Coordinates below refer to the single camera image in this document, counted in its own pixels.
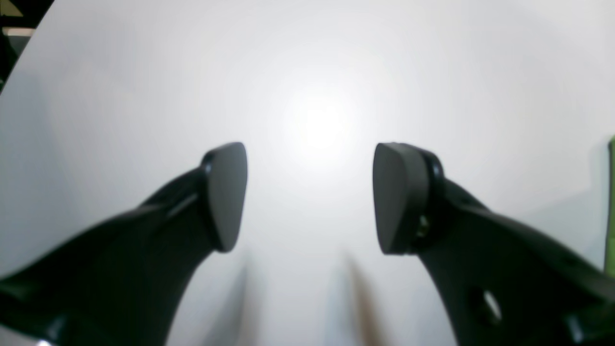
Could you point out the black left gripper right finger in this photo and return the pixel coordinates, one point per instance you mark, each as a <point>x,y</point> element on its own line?
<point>502,283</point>

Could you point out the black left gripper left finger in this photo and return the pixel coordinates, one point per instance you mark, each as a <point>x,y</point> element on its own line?
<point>120,282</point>

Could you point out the green T-shirt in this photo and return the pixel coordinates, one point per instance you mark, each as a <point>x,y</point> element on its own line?
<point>609,262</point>

